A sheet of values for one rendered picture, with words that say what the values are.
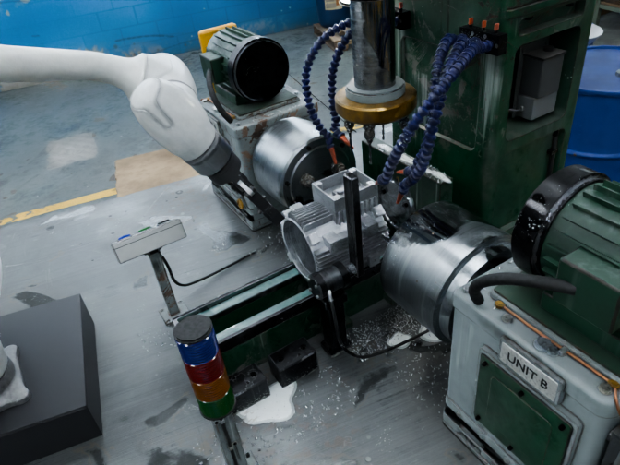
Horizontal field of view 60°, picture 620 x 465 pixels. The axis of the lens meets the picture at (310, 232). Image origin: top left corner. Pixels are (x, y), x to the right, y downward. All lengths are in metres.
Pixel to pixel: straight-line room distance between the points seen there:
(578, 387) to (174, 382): 0.88
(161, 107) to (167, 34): 5.68
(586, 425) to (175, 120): 0.82
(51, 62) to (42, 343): 0.66
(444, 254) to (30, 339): 0.97
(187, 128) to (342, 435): 0.69
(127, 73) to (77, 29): 5.46
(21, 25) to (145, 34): 1.23
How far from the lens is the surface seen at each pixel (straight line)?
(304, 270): 1.33
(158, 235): 1.35
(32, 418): 1.28
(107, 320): 1.58
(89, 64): 1.13
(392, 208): 1.42
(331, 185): 1.30
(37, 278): 1.86
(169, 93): 1.02
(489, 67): 1.22
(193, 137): 1.04
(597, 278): 0.76
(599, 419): 0.87
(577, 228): 0.82
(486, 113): 1.25
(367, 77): 1.17
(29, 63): 1.06
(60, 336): 1.42
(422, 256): 1.05
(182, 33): 6.71
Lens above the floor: 1.79
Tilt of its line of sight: 35 degrees down
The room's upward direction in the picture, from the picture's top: 7 degrees counter-clockwise
